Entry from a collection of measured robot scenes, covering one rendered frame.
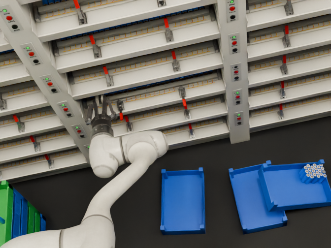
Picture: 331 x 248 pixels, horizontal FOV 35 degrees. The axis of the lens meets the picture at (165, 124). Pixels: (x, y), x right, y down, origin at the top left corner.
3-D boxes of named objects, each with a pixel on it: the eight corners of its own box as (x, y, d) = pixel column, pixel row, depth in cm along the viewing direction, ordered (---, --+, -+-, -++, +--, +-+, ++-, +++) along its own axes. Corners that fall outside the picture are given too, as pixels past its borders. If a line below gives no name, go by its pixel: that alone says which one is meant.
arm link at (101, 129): (87, 137, 198) (86, 126, 202) (94, 152, 205) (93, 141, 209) (111, 131, 198) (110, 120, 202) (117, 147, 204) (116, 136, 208)
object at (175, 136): (229, 134, 258) (230, 127, 245) (109, 159, 261) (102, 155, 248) (220, 95, 263) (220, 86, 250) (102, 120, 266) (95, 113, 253)
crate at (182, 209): (206, 233, 245) (204, 228, 238) (162, 234, 247) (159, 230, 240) (204, 173, 259) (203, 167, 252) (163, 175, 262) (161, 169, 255)
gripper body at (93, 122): (110, 122, 202) (108, 106, 209) (88, 127, 203) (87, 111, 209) (115, 136, 208) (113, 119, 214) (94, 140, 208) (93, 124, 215)
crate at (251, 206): (286, 225, 241) (287, 220, 234) (243, 234, 242) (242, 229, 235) (270, 167, 256) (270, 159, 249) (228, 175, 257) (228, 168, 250)
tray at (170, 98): (225, 92, 226) (225, 86, 216) (87, 122, 229) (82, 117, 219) (215, 49, 230) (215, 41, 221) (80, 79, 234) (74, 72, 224)
